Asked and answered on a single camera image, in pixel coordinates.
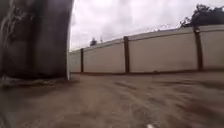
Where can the small distant tree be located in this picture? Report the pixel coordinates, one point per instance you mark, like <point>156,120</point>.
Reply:
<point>93,42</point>

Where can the brown dirt road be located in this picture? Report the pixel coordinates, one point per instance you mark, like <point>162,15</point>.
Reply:
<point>126,100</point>

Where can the pale wall with dark posts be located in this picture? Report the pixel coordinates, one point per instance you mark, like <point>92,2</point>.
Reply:
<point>160,51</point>

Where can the dark green tree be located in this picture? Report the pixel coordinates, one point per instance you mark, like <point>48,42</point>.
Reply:
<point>205,16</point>

